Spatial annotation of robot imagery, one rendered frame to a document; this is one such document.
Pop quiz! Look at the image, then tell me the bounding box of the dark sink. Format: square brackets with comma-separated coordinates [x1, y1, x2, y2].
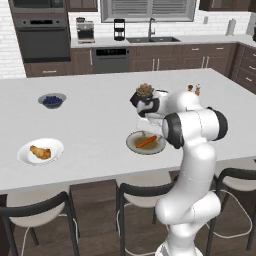
[126, 36, 182, 44]

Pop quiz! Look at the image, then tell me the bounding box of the white plate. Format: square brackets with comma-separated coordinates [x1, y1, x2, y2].
[17, 137, 65, 167]

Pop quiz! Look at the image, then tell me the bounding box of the brown side cupboards run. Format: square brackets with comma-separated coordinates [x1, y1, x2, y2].
[229, 42, 256, 95]

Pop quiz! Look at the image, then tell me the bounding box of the silver coffee machine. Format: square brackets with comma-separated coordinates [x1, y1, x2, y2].
[75, 16, 96, 45]

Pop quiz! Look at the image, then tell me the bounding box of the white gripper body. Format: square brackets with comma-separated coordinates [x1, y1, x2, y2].
[135, 116, 165, 138]

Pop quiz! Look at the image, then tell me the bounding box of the window with grey blinds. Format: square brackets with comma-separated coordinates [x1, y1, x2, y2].
[100, 0, 198, 24]

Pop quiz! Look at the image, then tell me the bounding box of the brown wall cupboard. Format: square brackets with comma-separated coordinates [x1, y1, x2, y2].
[198, 0, 256, 13]
[64, 0, 99, 13]

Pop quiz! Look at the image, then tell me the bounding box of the black white-seated stool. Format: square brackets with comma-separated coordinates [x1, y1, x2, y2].
[204, 159, 256, 256]
[0, 190, 81, 256]
[115, 169, 180, 256]

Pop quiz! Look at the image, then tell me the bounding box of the dark wall oven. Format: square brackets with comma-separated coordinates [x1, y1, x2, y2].
[12, 13, 72, 64]

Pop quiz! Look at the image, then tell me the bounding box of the brown base cupboards run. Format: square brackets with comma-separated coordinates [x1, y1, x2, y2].
[23, 42, 242, 79]

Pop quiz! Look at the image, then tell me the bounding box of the blue bowl of blueberries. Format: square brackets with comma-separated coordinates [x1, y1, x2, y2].
[37, 92, 68, 110]

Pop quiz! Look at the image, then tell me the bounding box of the grey brown-centred plate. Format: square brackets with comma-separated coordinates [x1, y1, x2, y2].
[125, 130, 167, 156]

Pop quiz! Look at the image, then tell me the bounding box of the dark microwave oven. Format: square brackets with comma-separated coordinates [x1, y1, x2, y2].
[7, 0, 68, 15]

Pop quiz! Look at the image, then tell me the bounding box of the grey dishwasher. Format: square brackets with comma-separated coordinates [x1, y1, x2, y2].
[91, 46, 131, 75]

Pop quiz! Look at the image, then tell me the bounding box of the grey tap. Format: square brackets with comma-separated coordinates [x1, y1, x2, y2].
[147, 17, 157, 39]

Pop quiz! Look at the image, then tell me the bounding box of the orange carrot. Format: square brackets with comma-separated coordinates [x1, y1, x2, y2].
[135, 135, 158, 149]

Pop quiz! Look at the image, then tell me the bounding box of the black countertop appliance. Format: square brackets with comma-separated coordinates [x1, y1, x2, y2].
[113, 18, 127, 42]

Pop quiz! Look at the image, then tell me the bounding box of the fried chicken drumstick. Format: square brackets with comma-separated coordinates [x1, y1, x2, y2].
[29, 145, 53, 161]

